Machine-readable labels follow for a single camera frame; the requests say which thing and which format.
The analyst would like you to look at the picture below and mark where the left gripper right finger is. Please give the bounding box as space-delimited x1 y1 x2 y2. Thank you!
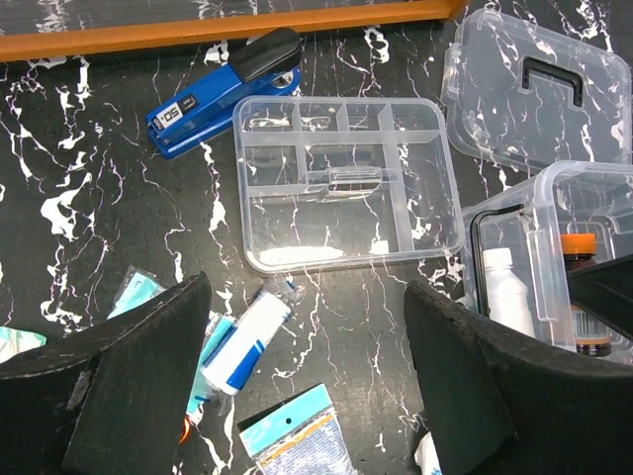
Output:
404 281 632 474

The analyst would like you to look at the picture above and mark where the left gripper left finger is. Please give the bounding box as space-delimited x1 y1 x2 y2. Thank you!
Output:
1 273 212 474

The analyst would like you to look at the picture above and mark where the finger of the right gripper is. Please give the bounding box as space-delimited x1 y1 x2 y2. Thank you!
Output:
567 255 633 340

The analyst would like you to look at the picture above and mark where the brown medicine bottle orange cap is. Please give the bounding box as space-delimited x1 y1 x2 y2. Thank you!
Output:
561 234 612 358

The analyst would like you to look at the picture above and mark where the white blue mask packet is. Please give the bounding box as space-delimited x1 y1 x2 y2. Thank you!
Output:
413 432 442 475

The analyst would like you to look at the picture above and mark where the clear medicine kit box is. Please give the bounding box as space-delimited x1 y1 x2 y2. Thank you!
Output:
462 160 632 351

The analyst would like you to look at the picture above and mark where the white plastic bottle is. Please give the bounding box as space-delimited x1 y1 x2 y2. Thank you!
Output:
483 247 535 337

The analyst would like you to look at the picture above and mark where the clear teal bandage packet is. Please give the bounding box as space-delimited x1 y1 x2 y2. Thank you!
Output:
107 265 165 320

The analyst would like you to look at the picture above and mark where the teal header cotton swab bag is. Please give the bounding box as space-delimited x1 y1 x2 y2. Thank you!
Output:
238 384 359 475

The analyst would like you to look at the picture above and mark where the small orange coin item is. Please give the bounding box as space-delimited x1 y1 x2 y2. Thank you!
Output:
179 416 191 444

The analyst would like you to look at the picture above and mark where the white green sachet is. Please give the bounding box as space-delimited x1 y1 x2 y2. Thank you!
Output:
0 327 46 363

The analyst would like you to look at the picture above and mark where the blue white ointment tube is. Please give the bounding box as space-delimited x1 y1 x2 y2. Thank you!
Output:
186 276 306 425

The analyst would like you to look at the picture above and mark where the clear divided organizer tray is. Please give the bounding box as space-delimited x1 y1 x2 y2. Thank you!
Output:
233 96 465 274

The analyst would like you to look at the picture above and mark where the blue stapler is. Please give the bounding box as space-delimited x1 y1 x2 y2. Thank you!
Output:
145 28 302 159

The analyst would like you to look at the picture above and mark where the orange wooden shelf rack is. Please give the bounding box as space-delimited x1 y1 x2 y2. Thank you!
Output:
1 1 468 62

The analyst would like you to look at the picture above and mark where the clear lid with black handle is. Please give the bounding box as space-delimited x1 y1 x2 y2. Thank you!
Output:
441 9 632 170

